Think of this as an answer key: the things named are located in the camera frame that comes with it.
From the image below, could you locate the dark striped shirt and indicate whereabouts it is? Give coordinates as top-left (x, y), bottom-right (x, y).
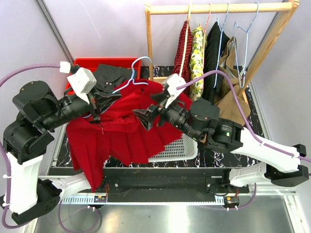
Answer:
top-left (93, 64), bottom-right (132, 92)

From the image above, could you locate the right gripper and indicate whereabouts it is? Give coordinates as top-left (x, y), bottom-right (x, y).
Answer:
top-left (132, 90), bottom-right (201, 141)

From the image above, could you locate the tan garment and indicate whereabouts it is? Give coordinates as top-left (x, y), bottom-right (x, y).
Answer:
top-left (214, 38), bottom-right (245, 126)

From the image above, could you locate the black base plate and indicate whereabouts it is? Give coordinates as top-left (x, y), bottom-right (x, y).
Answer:
top-left (50, 168), bottom-right (249, 201)

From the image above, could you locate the red plastic bin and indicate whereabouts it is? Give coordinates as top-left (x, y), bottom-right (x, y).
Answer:
top-left (74, 58), bottom-right (141, 88)

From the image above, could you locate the wooden clothes rack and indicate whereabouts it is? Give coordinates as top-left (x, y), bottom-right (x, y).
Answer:
top-left (144, 0), bottom-right (301, 98)

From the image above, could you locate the empty blue wire hanger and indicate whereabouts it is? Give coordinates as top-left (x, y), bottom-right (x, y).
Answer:
top-left (233, 1), bottom-right (259, 88)

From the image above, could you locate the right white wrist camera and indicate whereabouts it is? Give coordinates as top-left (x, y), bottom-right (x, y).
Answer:
top-left (162, 73), bottom-right (186, 109)

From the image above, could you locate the purple cable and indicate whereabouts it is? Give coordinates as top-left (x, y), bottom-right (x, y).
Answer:
top-left (0, 62), bottom-right (103, 231)
top-left (176, 70), bottom-right (311, 163)

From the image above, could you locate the wooden hanger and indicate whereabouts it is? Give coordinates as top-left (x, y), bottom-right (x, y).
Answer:
top-left (178, 0), bottom-right (192, 77)

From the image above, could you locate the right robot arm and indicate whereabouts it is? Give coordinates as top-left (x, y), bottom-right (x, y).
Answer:
top-left (133, 93), bottom-right (309, 193)

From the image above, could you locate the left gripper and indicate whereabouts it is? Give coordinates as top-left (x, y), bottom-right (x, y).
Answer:
top-left (41, 83), bottom-right (122, 130)

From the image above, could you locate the black garment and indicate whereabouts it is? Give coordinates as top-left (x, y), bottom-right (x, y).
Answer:
top-left (202, 22), bottom-right (229, 104)

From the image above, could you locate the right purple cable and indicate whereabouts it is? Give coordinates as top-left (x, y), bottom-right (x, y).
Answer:
top-left (176, 70), bottom-right (311, 163)

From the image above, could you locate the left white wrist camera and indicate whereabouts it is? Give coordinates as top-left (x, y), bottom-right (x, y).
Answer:
top-left (67, 67), bottom-right (97, 104)

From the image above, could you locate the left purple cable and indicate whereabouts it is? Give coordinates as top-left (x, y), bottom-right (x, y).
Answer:
top-left (0, 62), bottom-right (103, 231)

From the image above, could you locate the white cable duct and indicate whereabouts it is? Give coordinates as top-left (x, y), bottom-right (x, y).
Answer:
top-left (62, 194), bottom-right (225, 206)

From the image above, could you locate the white plastic basket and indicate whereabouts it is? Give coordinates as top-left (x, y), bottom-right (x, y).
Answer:
top-left (149, 133), bottom-right (198, 163)

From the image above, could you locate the light blue wire hanger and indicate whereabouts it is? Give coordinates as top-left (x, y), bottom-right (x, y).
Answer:
top-left (82, 56), bottom-right (153, 119)

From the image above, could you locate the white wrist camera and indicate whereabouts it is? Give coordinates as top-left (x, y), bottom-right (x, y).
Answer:
top-left (162, 73), bottom-right (186, 109)
top-left (67, 67), bottom-right (97, 104)

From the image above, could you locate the red polka dot garment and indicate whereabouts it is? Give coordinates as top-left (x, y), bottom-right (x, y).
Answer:
top-left (172, 21), bottom-right (193, 82)

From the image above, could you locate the red skirt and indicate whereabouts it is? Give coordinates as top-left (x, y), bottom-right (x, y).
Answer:
top-left (66, 81), bottom-right (182, 191)

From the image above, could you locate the yellow floral garment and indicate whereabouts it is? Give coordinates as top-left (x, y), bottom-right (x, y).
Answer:
top-left (189, 25), bottom-right (204, 101)

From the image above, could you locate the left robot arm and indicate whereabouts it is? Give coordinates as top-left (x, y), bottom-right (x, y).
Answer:
top-left (1, 81), bottom-right (121, 226)

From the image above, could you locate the pink wire hanger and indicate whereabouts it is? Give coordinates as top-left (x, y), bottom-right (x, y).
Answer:
top-left (204, 2), bottom-right (211, 39)

